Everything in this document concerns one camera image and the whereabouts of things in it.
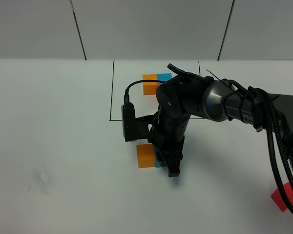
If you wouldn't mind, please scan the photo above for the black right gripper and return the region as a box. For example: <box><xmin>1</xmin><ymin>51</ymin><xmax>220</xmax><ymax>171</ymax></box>
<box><xmin>147</xmin><ymin>109</ymin><xmax>190</xmax><ymax>177</ymax></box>

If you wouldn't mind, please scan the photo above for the red block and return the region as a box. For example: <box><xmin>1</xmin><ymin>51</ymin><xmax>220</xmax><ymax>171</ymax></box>
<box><xmin>271</xmin><ymin>181</ymin><xmax>293</xmax><ymax>212</ymax></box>

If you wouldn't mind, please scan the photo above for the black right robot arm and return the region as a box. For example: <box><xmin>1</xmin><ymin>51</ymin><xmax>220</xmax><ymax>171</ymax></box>
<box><xmin>152</xmin><ymin>73</ymin><xmax>293</xmax><ymax>176</ymax></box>

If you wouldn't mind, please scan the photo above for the orange template block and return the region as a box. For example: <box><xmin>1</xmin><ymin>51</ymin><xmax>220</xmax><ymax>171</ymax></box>
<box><xmin>143</xmin><ymin>74</ymin><xmax>159</xmax><ymax>95</ymax></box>

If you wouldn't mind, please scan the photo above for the blue template block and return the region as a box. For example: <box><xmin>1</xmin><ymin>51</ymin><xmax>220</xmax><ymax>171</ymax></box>
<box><xmin>157</xmin><ymin>73</ymin><xmax>172</xmax><ymax>82</ymax></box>

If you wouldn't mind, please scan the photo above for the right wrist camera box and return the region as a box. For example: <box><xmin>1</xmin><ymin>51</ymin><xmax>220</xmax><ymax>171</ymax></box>
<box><xmin>122</xmin><ymin>102</ymin><xmax>157</xmax><ymax>142</ymax></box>

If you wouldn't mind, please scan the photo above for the black right camera cable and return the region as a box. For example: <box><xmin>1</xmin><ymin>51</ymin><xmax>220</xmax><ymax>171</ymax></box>
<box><xmin>123</xmin><ymin>63</ymin><xmax>293</xmax><ymax>225</ymax></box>

